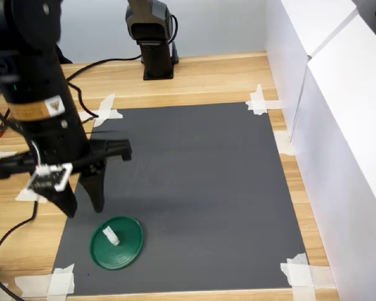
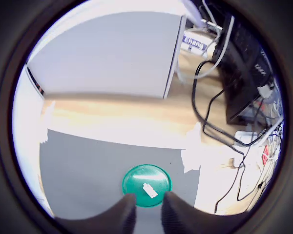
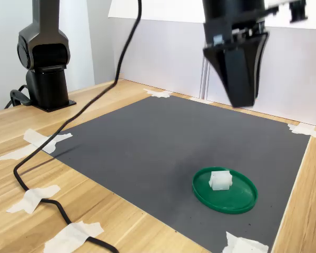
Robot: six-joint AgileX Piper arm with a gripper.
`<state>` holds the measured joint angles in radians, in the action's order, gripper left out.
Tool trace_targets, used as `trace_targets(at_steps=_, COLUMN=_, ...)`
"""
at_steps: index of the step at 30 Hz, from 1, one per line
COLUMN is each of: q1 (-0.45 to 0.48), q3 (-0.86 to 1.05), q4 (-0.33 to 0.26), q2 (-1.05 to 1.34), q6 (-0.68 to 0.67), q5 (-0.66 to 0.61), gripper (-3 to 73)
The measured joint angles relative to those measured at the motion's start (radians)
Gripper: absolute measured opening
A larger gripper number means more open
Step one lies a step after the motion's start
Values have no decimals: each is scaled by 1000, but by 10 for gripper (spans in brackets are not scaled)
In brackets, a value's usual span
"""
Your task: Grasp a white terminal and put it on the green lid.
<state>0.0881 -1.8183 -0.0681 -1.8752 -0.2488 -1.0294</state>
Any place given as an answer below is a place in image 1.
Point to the dark grey mat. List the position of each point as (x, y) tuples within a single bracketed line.
[(191, 194)]

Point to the white masking tape strip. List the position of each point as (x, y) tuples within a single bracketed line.
[(62, 280), (283, 144), (302, 291), (324, 277), (31, 285), (272, 105), (114, 114), (258, 94), (108, 103), (1, 154), (25, 196)]

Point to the round green lid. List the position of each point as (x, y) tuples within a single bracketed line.
[(128, 251)]

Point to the small white plastic terminal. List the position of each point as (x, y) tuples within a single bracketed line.
[(111, 235)]

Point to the white partition board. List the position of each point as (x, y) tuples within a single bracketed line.
[(347, 156), (285, 62)]

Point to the white-framed camera circuit board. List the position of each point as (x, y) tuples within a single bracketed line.
[(47, 178)]

